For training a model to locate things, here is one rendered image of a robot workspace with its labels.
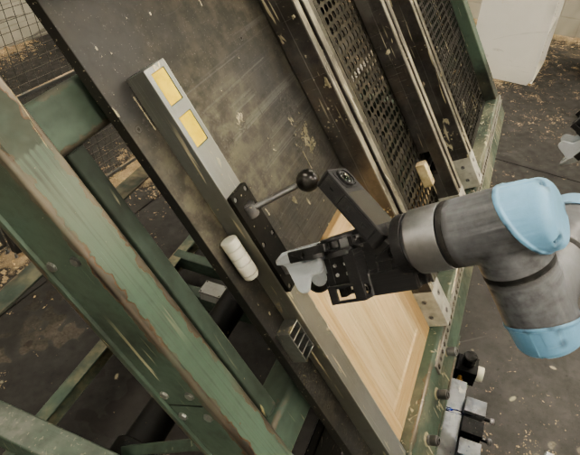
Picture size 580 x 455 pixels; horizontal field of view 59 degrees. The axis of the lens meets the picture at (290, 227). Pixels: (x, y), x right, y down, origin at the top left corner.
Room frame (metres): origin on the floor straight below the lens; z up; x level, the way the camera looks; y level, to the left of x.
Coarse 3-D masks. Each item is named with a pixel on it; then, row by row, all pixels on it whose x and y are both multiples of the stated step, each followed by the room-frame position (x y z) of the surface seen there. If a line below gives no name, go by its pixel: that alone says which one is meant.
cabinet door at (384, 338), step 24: (336, 216) 0.87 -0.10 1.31; (336, 312) 0.68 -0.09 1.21; (360, 312) 0.73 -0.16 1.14; (384, 312) 0.79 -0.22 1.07; (408, 312) 0.86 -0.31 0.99; (336, 336) 0.64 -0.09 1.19; (360, 336) 0.69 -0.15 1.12; (384, 336) 0.74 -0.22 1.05; (408, 336) 0.81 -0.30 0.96; (360, 360) 0.64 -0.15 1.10; (384, 360) 0.69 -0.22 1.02; (408, 360) 0.75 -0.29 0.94; (384, 384) 0.65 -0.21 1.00; (408, 384) 0.70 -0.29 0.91; (384, 408) 0.60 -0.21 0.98
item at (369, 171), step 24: (264, 0) 1.07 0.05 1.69; (288, 0) 1.05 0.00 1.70; (288, 24) 1.05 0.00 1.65; (312, 24) 1.07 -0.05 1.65; (288, 48) 1.05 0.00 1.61; (312, 48) 1.03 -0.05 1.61; (312, 72) 1.03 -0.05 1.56; (336, 72) 1.05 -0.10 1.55; (312, 96) 1.03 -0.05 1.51; (336, 96) 1.01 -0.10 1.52; (336, 120) 1.01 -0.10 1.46; (360, 120) 1.03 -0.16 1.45; (336, 144) 1.01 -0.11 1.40; (360, 144) 0.99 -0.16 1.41; (360, 168) 0.98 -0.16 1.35; (384, 168) 1.01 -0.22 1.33; (384, 192) 0.96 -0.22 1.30; (432, 288) 0.91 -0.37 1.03; (432, 312) 0.89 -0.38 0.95
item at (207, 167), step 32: (160, 64) 0.71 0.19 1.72; (160, 96) 0.67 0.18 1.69; (160, 128) 0.67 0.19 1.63; (192, 160) 0.65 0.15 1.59; (224, 160) 0.68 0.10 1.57; (224, 192) 0.64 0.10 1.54; (224, 224) 0.64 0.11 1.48; (256, 256) 0.62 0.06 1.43; (320, 320) 0.61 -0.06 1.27; (320, 352) 0.57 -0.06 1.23; (352, 384) 0.56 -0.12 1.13; (352, 416) 0.54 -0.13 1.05; (384, 416) 0.56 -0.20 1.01; (384, 448) 0.51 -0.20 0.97
